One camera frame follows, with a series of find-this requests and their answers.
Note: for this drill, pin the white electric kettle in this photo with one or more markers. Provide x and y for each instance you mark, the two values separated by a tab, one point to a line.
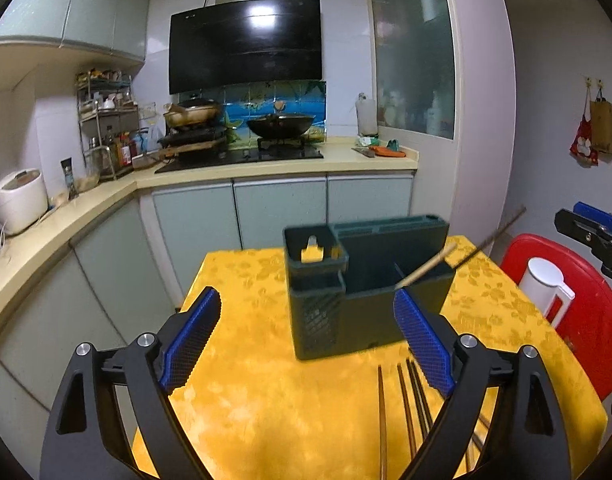
541	285

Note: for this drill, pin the black griddle pan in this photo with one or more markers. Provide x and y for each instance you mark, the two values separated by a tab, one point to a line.
193	137

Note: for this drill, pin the ocean picture backsplash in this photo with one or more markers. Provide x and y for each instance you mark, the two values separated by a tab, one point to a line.
251	102

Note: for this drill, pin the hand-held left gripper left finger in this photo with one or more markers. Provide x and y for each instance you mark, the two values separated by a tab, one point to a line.
193	340

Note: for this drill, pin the white rice cooker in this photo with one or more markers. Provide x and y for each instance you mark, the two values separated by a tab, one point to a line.
18	200

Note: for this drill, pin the black pepper grinder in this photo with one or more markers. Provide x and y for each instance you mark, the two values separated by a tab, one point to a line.
69	180

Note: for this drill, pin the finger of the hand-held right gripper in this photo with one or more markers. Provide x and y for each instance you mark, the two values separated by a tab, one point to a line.
606	250
598	217

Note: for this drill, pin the black range hood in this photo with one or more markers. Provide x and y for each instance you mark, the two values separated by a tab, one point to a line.
246	50

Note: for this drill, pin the golden lidded pan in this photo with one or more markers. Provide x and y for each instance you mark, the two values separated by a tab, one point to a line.
193	112

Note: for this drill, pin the glass jar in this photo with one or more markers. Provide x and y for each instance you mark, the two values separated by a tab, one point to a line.
95	165

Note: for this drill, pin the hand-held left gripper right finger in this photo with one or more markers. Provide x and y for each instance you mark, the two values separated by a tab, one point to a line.
423	345

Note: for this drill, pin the pale green wall cabinets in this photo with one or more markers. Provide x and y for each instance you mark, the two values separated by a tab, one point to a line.
70	10

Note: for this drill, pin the kitchen knife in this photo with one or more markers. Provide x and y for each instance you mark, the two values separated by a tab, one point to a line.
362	151

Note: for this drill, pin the black wok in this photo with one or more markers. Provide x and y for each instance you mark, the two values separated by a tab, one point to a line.
281	126

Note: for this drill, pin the metal spice rack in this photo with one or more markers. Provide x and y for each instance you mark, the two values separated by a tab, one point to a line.
105	110

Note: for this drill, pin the beige kitchen countertop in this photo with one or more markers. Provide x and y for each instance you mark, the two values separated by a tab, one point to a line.
25	270

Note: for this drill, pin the black gas cooktop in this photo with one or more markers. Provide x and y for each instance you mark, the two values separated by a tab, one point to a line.
246	157

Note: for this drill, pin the brown hanging bag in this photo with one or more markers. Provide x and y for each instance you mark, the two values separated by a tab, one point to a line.
602	127

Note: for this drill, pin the red plastic stool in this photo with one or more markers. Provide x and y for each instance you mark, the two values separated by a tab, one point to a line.
591	320

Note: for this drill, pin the frosted glass door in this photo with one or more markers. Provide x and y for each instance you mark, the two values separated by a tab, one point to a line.
411	50

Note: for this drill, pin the red hanging bag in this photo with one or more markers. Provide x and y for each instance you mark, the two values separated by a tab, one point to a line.
583	142

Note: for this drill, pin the dark green utensil holder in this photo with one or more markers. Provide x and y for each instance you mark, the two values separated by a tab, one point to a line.
366	305

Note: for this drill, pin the yellow floral tablecloth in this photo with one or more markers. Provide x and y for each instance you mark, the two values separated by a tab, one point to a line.
266	390

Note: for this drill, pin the pale green base cabinets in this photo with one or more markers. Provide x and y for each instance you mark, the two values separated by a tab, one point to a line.
281	210

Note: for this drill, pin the orange dish with items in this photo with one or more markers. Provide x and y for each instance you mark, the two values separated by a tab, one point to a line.
388	149

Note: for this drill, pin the white paper towel roll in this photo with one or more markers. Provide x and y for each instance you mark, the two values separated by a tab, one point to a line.
367	115

